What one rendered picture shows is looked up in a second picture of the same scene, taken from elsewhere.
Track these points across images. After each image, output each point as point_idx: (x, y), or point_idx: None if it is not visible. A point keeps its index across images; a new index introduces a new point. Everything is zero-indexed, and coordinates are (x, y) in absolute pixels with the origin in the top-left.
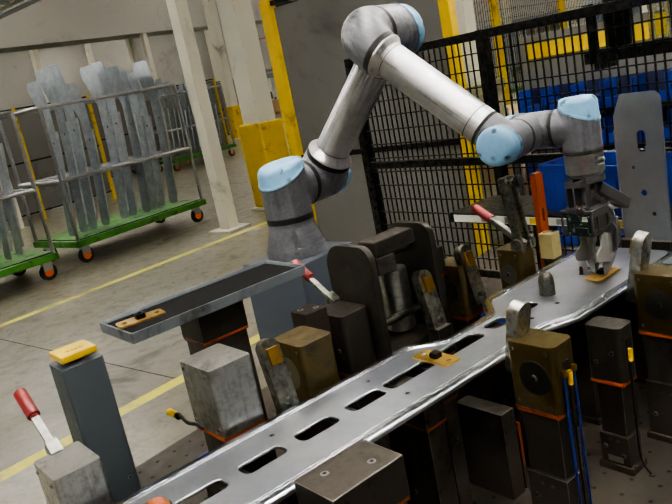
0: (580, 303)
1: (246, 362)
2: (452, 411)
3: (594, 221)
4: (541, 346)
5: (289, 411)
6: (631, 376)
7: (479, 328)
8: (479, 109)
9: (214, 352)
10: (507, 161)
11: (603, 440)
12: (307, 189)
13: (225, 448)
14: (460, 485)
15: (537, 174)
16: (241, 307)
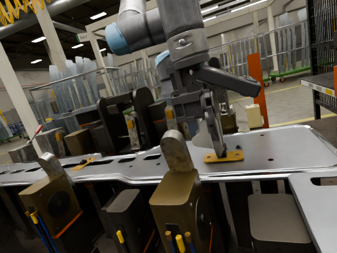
0: (156, 172)
1: (44, 136)
2: (92, 192)
3: (179, 108)
4: (25, 188)
5: None
6: (126, 252)
7: (120, 158)
8: (120, 11)
9: (53, 129)
10: (114, 51)
11: None
12: (169, 66)
13: (32, 161)
14: (103, 225)
15: (251, 55)
16: (90, 115)
